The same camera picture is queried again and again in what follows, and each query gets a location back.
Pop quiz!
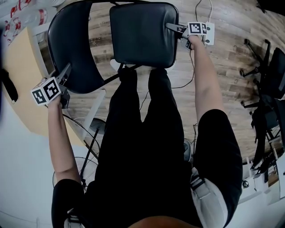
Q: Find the black office chair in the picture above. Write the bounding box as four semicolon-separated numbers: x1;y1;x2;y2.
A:
249;95;285;179
239;38;285;105

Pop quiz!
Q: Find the white power cable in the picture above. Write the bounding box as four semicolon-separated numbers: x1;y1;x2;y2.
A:
208;0;214;23

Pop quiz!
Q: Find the person's right forearm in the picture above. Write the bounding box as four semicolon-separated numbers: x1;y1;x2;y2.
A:
188;35;225;124

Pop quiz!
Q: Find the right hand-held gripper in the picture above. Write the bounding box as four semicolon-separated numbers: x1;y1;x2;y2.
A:
165;21;208;51

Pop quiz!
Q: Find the white power strip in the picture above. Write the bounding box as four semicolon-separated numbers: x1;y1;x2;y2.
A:
204;21;216;47

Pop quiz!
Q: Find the white desk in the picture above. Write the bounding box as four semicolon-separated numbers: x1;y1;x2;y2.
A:
241;153;285;207

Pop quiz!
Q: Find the grey harness strap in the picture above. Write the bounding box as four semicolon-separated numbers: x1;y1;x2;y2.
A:
189;167;229;228
63;208;86;228

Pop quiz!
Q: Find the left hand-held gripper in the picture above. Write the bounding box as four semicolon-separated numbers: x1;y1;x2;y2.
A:
30;62;73;110

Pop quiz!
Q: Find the black folding chair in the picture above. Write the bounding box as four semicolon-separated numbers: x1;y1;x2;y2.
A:
47;0;180;94

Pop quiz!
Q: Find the person's left forearm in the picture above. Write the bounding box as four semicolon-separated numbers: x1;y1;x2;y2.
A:
47;97;82;185

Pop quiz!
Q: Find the black standing fan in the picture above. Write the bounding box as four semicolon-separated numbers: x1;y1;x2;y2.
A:
52;117;107;195

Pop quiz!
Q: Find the person's left white shoe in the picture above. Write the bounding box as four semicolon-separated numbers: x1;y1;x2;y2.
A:
110;58;122;71

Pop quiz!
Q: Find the light wooden table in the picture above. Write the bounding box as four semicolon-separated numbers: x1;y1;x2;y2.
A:
3;26;107;148

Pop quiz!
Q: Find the black cable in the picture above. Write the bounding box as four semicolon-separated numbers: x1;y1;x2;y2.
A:
171;50;196;90

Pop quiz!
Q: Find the grey oval device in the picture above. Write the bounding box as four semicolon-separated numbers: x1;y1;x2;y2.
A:
183;139;192;161

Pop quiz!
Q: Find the person's black clothed body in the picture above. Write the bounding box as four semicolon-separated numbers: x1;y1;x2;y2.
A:
51;68;243;228

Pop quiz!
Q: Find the black pouch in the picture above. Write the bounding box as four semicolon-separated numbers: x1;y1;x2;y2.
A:
0;68;19;103

